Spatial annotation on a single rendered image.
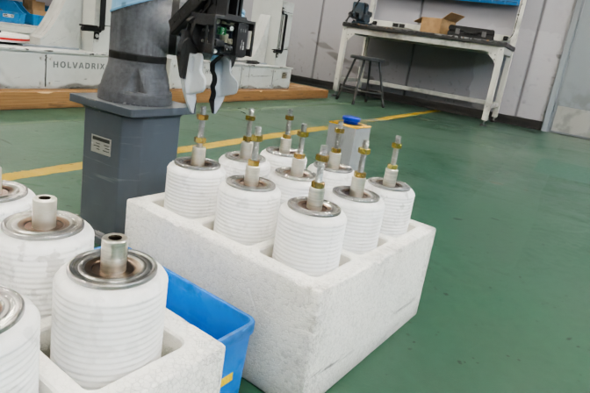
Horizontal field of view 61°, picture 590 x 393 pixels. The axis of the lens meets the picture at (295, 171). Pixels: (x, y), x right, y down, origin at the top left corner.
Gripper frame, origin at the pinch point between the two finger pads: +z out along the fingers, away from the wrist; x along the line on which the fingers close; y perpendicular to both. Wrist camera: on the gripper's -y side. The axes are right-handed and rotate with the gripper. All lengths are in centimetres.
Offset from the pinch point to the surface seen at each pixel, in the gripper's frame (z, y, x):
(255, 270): 18.3, 22.8, -2.7
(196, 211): 16.5, 5.1, -2.0
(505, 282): 35, 25, 72
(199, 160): 8.9, 1.8, -0.3
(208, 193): 13.4, 5.5, -0.3
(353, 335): 28.0, 30.3, 11.3
